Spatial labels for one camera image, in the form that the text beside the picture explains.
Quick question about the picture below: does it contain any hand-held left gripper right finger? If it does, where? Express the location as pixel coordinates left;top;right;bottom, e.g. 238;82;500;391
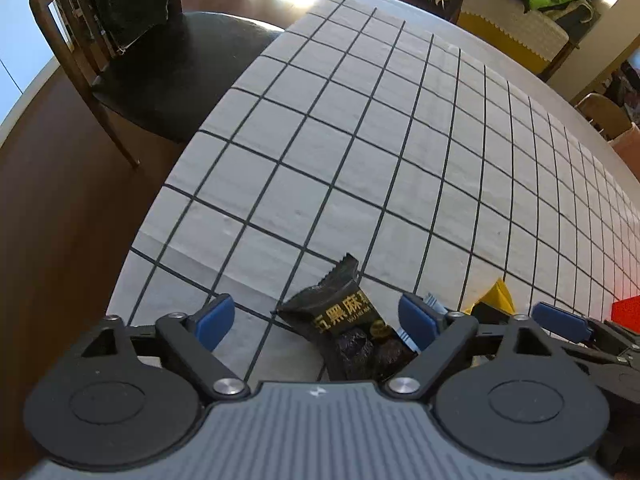
382;294;559;402

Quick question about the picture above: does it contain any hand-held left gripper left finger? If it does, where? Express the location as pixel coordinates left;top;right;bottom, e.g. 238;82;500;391
75;294;249;404

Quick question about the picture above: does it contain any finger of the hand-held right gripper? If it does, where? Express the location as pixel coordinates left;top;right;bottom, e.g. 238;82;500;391
531;302;640;382

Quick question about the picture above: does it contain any red cardboard box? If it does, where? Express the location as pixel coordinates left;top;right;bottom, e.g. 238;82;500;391
611;294;640;334

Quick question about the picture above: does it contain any yellow and black snack packet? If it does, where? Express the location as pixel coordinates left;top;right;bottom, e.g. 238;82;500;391
462;277;516;326

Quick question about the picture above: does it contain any checked tablecloth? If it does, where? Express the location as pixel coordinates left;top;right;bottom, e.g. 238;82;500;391
107;0;640;397

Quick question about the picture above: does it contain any wooden chair far side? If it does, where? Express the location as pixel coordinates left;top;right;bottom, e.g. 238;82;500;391
612;125;640;182

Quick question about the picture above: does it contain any tan chair back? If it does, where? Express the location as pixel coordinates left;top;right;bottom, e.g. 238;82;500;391
575;92;634;142

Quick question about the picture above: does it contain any wooden chair with dark seat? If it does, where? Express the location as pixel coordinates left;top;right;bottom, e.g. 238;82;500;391
29;0;287;169

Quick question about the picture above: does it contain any beige sofa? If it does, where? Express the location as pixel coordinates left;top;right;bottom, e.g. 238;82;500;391
457;0;592;82

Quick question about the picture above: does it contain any dark cloth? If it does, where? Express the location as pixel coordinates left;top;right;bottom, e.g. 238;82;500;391
82;0;184;57

